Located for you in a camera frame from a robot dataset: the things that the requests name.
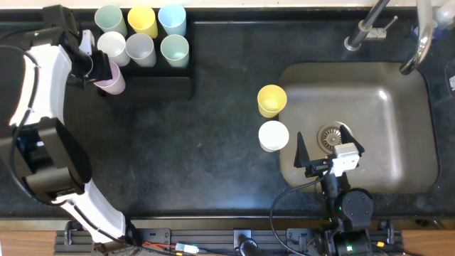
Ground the steel tap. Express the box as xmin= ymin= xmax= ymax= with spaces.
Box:
xmin=343 ymin=0 xmax=437 ymax=77

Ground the mounting rail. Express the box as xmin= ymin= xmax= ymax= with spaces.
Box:
xmin=53 ymin=219 xmax=405 ymax=256

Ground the steel sink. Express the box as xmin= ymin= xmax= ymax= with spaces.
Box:
xmin=277 ymin=61 xmax=441 ymax=195

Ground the white cup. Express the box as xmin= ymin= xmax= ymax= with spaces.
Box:
xmin=257 ymin=119 xmax=291 ymax=154
xmin=96 ymin=31 xmax=132 ymax=68

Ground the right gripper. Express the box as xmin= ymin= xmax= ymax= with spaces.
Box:
xmin=293 ymin=124 xmax=365 ymax=178

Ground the green cup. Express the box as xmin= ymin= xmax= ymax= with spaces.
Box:
xmin=159 ymin=33 xmax=191 ymax=69
xmin=93 ymin=4 xmax=129 ymax=38

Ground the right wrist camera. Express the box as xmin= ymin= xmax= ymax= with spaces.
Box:
xmin=331 ymin=142 xmax=361 ymax=177

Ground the pink cup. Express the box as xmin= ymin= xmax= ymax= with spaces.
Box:
xmin=92 ymin=60 xmax=127 ymax=96

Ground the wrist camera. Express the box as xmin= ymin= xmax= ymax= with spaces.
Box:
xmin=331 ymin=142 xmax=361 ymax=177
xmin=79 ymin=28 xmax=96 ymax=55

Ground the yellow cup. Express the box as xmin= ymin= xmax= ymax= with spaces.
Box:
xmin=127 ymin=4 xmax=159 ymax=40
xmin=256 ymin=83 xmax=289 ymax=119

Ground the blue cup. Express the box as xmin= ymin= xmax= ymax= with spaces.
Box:
xmin=157 ymin=3 xmax=188 ymax=38

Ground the black tray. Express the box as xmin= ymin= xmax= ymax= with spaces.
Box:
xmin=96 ymin=6 xmax=196 ymax=102

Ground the grey cup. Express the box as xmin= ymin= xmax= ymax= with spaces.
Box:
xmin=124 ymin=32 xmax=158 ymax=68

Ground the blue soap bottle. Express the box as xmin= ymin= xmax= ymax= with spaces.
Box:
xmin=412 ymin=1 xmax=455 ymax=42

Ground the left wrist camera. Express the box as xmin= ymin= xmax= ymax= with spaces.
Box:
xmin=79 ymin=28 xmax=96 ymax=55

